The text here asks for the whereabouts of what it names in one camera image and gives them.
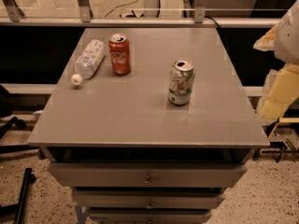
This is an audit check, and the metal window railing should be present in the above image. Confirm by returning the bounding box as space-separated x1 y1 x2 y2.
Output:
0 0 289 28

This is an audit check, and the grey drawer cabinet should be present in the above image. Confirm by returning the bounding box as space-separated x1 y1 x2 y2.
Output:
29 28 268 214

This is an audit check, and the black cable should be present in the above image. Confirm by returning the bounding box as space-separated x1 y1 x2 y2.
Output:
204 15 232 56

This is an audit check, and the middle grey drawer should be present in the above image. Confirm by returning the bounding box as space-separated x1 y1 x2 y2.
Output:
73 190 225 209

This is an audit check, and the bottom grey drawer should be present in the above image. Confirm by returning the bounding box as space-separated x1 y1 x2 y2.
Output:
89 209 211 224

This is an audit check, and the clear plastic water bottle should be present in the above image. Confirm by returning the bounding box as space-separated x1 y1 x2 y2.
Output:
71 39 106 86

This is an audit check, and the black metal bar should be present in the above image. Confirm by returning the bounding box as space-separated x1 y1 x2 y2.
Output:
0 168 36 224

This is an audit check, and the white green 7up can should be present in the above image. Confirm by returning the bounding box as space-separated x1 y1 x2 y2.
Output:
168 58 195 105

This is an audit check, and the grey drawer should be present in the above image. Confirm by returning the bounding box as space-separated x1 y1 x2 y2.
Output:
89 209 211 224
73 190 225 209
48 163 247 188

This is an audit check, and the black office chair base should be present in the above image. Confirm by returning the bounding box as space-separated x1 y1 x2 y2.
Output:
0 84 46 161

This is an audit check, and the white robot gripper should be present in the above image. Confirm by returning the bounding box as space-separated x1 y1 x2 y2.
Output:
253 0 299 126

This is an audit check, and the top grey drawer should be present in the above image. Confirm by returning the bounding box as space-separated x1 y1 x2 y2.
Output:
48 163 247 188

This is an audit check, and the red coca-cola can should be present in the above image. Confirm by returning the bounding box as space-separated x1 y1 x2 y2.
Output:
108 34 131 76

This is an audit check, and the yellow metal stand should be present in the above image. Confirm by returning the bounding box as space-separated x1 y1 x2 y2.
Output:
253 115 299 163

